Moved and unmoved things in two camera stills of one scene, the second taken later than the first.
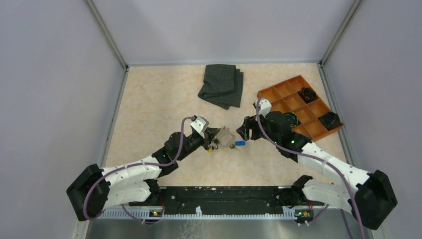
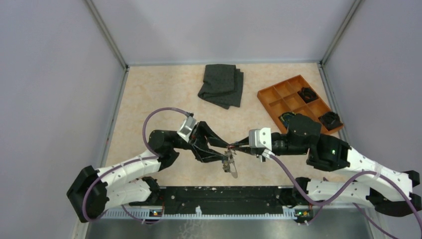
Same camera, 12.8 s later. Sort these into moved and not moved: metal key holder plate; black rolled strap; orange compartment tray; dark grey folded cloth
Moved: metal key holder plate
Not moved: orange compartment tray; black rolled strap; dark grey folded cloth
